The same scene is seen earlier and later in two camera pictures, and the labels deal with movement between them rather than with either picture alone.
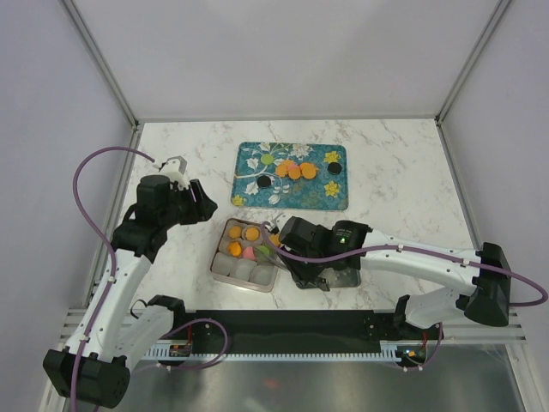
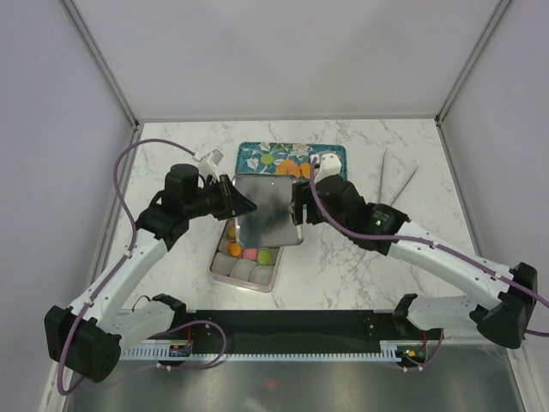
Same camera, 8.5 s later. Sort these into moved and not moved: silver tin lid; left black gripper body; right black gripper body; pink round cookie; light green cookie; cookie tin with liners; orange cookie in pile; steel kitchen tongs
Moved: right black gripper body; left black gripper body; steel kitchen tongs; silver tin lid
Not moved: cookie tin with liners; orange cookie in pile; light green cookie; pink round cookie
